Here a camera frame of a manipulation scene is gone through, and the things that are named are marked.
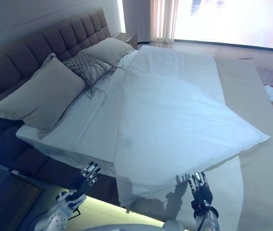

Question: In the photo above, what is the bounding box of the grey woven fringed cushion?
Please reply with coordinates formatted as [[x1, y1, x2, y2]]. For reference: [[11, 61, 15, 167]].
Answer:
[[63, 51, 118, 98]]

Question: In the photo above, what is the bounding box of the small beige pillow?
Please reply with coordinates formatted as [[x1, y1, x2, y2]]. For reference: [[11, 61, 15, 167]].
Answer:
[[81, 37, 135, 67]]

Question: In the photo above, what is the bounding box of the brown tufted bed frame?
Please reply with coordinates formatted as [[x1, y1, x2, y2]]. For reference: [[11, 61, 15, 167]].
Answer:
[[0, 7, 120, 200]]

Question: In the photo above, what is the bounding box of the sheer beige curtain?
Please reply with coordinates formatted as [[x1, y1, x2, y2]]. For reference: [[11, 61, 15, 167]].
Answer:
[[148, 0, 179, 43]]

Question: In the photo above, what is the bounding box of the robot right hand black glove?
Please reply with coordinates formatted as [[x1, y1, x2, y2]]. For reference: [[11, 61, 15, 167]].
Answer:
[[186, 171, 213, 205]]

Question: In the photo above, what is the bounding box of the large beige pillow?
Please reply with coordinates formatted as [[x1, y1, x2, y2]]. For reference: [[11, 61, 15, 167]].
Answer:
[[0, 52, 86, 140]]

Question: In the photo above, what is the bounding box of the robot left hand black glove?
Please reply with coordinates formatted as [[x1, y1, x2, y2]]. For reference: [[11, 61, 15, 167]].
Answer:
[[73, 161, 101, 193]]

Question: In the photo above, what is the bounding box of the white duvet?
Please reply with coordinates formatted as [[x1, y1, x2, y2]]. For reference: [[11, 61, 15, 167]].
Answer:
[[113, 45, 271, 212]]

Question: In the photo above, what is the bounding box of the wooden bedside cabinet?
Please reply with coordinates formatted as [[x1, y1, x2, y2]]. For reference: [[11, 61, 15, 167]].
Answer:
[[0, 156, 43, 231]]

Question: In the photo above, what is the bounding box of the small brown nightstand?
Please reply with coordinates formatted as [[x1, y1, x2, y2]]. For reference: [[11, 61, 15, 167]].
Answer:
[[116, 32, 137, 50]]

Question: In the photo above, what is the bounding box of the white bed sheet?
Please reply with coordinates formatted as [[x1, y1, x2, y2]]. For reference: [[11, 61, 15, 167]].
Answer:
[[15, 49, 147, 179]]

